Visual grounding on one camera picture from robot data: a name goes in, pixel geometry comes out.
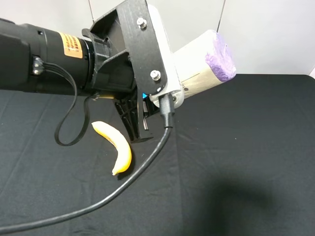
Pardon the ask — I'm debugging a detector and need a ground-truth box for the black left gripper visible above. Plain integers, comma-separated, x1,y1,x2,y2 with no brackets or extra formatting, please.
82,0,167,143

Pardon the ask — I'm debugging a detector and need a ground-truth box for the purple bag roll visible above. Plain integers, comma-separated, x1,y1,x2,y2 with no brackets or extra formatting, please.
173,30,236,98

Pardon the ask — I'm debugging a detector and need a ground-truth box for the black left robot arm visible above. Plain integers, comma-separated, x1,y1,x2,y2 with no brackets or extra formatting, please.
0,0,167,143

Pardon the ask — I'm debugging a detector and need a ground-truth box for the yellow banana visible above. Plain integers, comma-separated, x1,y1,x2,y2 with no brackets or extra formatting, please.
92,121,132,176

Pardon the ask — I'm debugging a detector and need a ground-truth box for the black tablecloth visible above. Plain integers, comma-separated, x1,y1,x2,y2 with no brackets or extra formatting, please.
0,75,315,236

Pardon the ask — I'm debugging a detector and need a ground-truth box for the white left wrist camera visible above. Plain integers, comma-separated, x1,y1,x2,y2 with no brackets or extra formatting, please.
148,4,185,108

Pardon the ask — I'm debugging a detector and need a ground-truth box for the black left camera cable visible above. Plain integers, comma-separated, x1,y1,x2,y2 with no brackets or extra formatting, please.
0,94,176,236

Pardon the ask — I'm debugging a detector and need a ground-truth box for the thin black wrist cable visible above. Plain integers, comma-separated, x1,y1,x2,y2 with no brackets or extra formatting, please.
31,56,91,147

